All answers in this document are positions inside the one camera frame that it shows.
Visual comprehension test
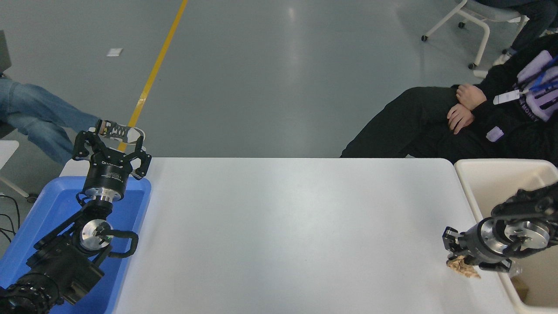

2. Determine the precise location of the white badge card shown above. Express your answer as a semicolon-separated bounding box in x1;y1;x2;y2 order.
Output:
493;89;522;106

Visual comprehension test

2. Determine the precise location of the brown cardboard piece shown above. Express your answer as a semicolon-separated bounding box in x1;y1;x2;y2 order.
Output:
512;277;530;302

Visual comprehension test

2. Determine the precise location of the blue lanyard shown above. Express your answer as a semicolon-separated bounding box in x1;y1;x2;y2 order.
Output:
521;57;558;94

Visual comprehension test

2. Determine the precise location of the black floor cable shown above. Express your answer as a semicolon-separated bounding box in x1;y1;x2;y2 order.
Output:
0;195;21;232
0;214;14;243

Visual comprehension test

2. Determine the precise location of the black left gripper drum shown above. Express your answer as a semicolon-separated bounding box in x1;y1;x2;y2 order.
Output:
84;148;135;196

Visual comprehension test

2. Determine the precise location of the grey panel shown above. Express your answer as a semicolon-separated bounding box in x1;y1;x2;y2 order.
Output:
0;30;12;72

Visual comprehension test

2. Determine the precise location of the blue plastic tray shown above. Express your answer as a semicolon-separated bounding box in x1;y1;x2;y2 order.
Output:
0;176;152;314

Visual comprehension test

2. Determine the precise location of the person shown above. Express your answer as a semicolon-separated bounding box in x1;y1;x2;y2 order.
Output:
475;0;558;66
0;78;146;165
340;33;558;166

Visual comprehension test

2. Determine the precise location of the white wheeled chair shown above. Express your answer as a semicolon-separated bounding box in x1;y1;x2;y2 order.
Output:
421;0;530;79

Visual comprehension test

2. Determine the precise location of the person's left hand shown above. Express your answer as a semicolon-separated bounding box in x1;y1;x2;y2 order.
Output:
447;105;474;135

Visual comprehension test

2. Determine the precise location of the large pale plastic bin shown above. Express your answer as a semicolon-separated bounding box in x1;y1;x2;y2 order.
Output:
454;158;558;314

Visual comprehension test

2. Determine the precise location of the tan paper ball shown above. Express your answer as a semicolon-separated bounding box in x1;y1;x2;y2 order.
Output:
446;255;481;280

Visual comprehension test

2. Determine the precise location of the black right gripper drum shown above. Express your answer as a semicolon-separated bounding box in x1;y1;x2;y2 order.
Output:
457;222;489;265

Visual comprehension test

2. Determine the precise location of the white side table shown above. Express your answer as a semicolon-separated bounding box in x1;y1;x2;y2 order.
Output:
0;140;40;204

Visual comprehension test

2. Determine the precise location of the person's right hand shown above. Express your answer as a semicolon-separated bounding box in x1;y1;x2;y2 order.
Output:
456;84;487;111

